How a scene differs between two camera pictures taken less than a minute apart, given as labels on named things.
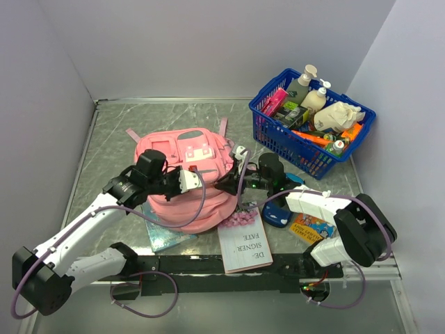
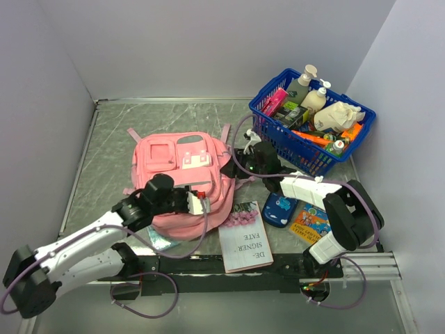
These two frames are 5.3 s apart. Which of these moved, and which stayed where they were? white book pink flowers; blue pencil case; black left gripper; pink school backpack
Moved: black left gripper
Stayed: pink school backpack; white book pink flowers; blue pencil case
